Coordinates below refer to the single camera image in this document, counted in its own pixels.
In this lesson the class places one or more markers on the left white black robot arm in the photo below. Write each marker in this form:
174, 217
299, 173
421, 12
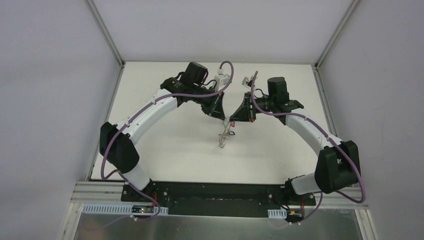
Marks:
117, 142

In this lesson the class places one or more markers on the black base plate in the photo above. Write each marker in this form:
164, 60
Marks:
222, 199

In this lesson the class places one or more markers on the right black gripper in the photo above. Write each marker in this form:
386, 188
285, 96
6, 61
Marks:
248, 108

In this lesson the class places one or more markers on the aluminium frame rail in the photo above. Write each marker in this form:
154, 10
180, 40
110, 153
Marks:
110, 192

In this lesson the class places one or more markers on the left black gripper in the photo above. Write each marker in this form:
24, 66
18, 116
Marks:
209, 105

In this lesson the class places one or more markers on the white cable duct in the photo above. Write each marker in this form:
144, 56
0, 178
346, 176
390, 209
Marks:
124, 209
277, 213

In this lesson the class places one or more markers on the right white cable duct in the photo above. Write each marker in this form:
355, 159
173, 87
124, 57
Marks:
277, 213

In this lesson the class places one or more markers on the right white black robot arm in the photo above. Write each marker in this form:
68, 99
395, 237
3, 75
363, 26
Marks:
338, 163

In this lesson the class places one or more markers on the left white cable duct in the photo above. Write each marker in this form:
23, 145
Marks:
124, 209

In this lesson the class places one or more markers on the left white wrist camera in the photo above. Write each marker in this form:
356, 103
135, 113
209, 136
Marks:
222, 81

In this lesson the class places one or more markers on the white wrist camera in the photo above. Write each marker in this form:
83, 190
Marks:
247, 83
222, 81

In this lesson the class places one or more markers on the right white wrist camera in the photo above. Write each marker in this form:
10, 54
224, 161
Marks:
247, 83

